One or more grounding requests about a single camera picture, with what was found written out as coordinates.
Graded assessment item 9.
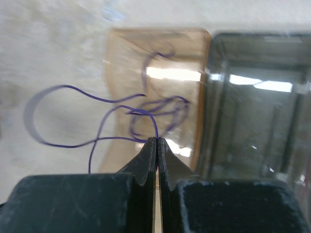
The grey transparent bin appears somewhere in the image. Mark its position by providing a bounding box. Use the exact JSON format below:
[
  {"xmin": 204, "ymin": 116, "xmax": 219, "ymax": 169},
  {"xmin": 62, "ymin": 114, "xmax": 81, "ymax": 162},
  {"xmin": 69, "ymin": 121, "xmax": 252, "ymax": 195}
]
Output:
[{"xmin": 196, "ymin": 30, "xmax": 311, "ymax": 181}]

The purple thin cable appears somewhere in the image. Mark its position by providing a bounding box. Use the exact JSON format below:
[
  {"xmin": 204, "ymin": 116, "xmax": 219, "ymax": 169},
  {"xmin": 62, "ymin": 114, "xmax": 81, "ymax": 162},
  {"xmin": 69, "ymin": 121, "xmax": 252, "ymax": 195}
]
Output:
[{"xmin": 23, "ymin": 48, "xmax": 190, "ymax": 174}]

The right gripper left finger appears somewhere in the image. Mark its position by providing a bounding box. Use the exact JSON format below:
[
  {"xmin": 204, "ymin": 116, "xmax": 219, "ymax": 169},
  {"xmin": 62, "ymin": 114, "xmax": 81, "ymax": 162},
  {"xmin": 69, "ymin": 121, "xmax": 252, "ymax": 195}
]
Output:
[{"xmin": 0, "ymin": 138, "xmax": 156, "ymax": 233}]

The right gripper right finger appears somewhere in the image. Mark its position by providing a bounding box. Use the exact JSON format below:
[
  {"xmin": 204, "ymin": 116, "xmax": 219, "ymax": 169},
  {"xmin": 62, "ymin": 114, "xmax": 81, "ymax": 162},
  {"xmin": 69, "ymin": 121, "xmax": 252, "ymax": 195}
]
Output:
[{"xmin": 157, "ymin": 138, "xmax": 311, "ymax": 233}]

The orange transparent bin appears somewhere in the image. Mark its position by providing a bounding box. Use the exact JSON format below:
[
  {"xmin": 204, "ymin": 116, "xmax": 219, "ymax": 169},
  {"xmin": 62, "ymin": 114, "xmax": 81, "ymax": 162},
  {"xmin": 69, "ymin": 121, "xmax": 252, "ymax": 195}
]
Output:
[{"xmin": 100, "ymin": 28, "xmax": 211, "ymax": 172}]

